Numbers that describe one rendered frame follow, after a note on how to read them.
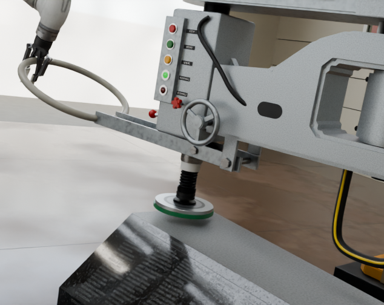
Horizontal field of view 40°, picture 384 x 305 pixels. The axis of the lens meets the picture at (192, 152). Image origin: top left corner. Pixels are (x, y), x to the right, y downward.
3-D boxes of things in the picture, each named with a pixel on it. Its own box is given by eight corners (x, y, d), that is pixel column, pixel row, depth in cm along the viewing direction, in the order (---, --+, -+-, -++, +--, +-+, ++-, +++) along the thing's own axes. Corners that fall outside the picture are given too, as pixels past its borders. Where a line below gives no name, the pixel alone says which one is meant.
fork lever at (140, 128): (262, 169, 182) (265, 155, 181) (232, 173, 167) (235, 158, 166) (122, 123, 222) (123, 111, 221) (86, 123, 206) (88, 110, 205)
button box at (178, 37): (175, 104, 179) (189, 19, 174) (171, 104, 176) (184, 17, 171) (158, 100, 183) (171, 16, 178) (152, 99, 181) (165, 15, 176)
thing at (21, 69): (148, 124, 232) (151, 118, 231) (59, 124, 193) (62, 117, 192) (85, 66, 255) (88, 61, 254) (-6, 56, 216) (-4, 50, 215)
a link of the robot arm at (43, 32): (50, 31, 217) (45, 43, 220) (64, 31, 226) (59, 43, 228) (34, 19, 219) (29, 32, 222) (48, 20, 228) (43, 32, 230)
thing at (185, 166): (203, 171, 190) (205, 161, 189) (191, 172, 184) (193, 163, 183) (188, 166, 194) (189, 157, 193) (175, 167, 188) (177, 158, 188)
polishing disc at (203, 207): (166, 213, 177) (167, 210, 177) (146, 195, 196) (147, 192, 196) (223, 215, 186) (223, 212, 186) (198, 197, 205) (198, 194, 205)
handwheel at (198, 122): (229, 150, 170) (238, 103, 167) (212, 151, 162) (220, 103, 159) (193, 139, 179) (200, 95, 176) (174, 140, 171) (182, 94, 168)
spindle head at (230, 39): (272, 160, 181) (298, 27, 173) (238, 164, 163) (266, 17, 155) (191, 137, 202) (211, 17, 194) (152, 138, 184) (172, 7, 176)
